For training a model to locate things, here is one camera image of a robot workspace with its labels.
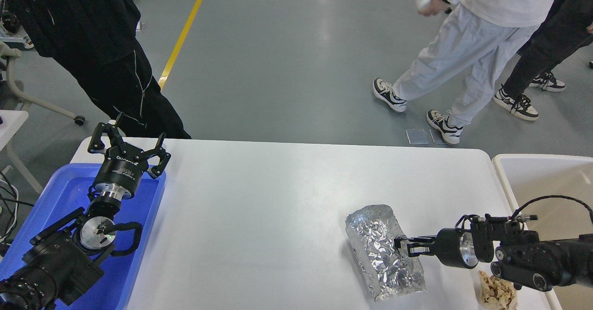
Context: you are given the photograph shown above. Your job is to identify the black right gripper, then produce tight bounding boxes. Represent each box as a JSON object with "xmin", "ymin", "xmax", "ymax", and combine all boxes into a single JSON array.
[{"xmin": 394, "ymin": 228, "xmax": 479, "ymax": 269}]

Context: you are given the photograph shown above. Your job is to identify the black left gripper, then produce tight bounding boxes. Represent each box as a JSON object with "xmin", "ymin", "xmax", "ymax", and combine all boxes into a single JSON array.
[{"xmin": 88, "ymin": 112, "xmax": 171, "ymax": 196}]

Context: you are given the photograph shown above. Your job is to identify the aluminium foil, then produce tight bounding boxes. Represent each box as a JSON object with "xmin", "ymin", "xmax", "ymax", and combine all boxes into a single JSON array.
[{"xmin": 345, "ymin": 204, "xmax": 426, "ymax": 302}]

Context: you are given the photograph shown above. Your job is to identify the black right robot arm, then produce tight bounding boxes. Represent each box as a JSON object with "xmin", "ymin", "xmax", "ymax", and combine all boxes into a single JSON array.
[{"xmin": 393, "ymin": 204, "xmax": 593, "ymax": 292}]

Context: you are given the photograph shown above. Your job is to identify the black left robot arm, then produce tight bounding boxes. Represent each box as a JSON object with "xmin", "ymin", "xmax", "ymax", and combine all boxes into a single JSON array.
[{"xmin": 1, "ymin": 118, "xmax": 171, "ymax": 310}]

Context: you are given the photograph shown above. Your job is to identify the blue plastic tray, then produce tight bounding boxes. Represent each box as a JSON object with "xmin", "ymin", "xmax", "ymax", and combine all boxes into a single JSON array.
[{"xmin": 0, "ymin": 164, "xmax": 167, "ymax": 310}]

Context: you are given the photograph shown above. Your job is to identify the crumpled brown paper ball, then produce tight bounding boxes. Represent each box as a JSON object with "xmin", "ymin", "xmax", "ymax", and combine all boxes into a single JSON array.
[{"xmin": 477, "ymin": 271, "xmax": 517, "ymax": 310}]

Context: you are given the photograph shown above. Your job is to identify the left floor metal plate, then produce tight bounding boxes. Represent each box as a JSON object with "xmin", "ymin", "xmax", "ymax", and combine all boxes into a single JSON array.
[{"xmin": 406, "ymin": 129, "xmax": 429, "ymax": 145}]

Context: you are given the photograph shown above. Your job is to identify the floor metal plate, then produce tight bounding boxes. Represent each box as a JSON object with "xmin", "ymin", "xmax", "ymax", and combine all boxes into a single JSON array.
[
  {"xmin": 406, "ymin": 129, "xmax": 429, "ymax": 145},
  {"xmin": 430, "ymin": 128, "xmax": 447, "ymax": 145}
]

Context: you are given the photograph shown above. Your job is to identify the right floor metal plate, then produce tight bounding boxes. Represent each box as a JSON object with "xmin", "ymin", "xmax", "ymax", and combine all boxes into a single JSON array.
[{"xmin": 430, "ymin": 128, "xmax": 447, "ymax": 145}]

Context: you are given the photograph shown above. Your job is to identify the person in black jacket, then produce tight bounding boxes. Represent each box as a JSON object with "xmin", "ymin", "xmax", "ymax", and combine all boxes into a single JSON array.
[{"xmin": 6, "ymin": 0, "xmax": 190, "ymax": 139}]

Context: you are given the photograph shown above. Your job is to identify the white side table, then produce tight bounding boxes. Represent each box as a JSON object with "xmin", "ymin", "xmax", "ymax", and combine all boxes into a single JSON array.
[{"xmin": 0, "ymin": 109, "xmax": 43, "ymax": 194}]

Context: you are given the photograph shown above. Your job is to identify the beige plastic bin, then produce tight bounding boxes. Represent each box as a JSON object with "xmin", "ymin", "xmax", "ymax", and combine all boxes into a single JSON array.
[{"xmin": 491, "ymin": 154, "xmax": 593, "ymax": 310}]

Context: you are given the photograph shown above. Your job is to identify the white chair base left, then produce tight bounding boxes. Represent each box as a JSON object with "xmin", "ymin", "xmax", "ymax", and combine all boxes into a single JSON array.
[{"xmin": 0, "ymin": 41, "xmax": 86, "ymax": 126}]

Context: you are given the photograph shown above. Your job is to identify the person in white clothes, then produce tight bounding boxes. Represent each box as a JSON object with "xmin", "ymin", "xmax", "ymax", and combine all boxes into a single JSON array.
[{"xmin": 372, "ymin": 0, "xmax": 554, "ymax": 145}]

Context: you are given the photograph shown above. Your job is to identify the person in black trousers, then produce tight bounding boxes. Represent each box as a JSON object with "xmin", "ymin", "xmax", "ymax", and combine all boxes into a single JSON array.
[{"xmin": 493, "ymin": 0, "xmax": 593, "ymax": 121}]

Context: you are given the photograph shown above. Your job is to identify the black cables at left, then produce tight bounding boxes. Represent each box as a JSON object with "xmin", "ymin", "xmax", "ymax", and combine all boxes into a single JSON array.
[{"xmin": 0, "ymin": 171, "xmax": 35, "ymax": 248}]

